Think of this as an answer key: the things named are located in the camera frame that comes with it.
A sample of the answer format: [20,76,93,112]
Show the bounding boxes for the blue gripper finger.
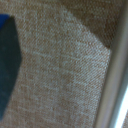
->
[0,13,24,122]

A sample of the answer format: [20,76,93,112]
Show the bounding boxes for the pale vertical screen post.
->
[93,0,128,128]

